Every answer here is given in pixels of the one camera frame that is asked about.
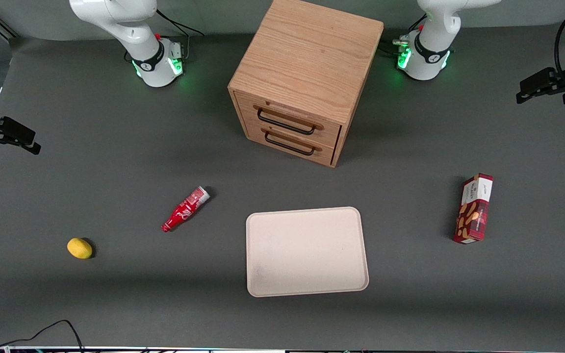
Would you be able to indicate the beige plastic tray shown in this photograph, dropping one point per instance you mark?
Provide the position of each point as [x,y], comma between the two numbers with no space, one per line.
[306,252]

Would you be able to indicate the wooden drawer cabinet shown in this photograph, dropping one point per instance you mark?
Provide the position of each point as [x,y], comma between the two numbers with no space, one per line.
[312,59]

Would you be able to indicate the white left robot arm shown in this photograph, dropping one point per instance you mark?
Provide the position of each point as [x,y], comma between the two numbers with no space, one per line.
[434,34]

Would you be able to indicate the yellow lemon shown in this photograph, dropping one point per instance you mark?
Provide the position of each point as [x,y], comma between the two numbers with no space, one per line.
[79,248]

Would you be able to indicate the red soda bottle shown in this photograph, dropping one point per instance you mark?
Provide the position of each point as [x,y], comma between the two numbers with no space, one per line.
[184,210]

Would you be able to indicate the red cookie box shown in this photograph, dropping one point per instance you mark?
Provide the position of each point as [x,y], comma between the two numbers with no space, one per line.
[474,211]

